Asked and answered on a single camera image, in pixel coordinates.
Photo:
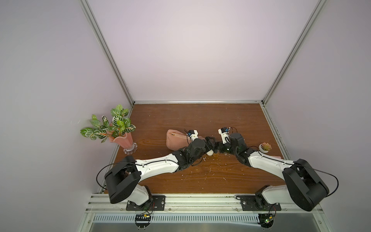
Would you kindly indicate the left circuit board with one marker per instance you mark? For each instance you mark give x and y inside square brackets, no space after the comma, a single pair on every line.
[142,221]

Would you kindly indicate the pink corduroy pouch bag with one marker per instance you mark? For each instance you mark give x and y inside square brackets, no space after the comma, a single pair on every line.
[176,140]

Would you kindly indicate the pink glass vase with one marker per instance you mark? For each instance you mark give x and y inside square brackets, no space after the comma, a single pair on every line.
[126,142]

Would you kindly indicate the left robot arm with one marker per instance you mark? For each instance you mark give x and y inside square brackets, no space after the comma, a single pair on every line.
[122,180]

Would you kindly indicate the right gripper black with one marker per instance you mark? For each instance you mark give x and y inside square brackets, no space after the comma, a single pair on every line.
[220,145]

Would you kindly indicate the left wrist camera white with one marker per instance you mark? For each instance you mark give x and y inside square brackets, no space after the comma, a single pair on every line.
[192,134]

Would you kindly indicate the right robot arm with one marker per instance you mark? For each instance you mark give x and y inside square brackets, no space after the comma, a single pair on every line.
[303,186]

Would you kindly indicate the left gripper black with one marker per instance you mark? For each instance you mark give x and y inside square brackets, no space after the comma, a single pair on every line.
[208,142]

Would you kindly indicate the right circuit board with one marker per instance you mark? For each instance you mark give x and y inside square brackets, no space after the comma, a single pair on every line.
[266,221]

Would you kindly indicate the green leafy artificial plant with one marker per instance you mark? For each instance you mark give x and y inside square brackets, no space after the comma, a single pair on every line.
[104,129]

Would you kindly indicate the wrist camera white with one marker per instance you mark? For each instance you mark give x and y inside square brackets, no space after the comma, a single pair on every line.
[224,133]
[192,134]

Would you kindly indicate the small succulent in white pot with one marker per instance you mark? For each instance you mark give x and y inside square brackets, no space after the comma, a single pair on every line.
[265,148]

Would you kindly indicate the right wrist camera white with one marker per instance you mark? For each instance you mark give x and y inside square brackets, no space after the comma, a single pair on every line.
[224,133]

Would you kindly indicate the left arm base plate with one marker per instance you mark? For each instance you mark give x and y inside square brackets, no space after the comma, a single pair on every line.
[154,203]

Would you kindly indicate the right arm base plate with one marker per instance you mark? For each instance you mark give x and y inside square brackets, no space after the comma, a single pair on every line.
[256,203]

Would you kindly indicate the circuit board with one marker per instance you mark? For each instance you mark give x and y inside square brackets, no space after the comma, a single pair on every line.
[142,221]
[266,221]

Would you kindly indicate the white brown plush decoration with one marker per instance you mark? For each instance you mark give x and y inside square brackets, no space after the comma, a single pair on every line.
[212,153]

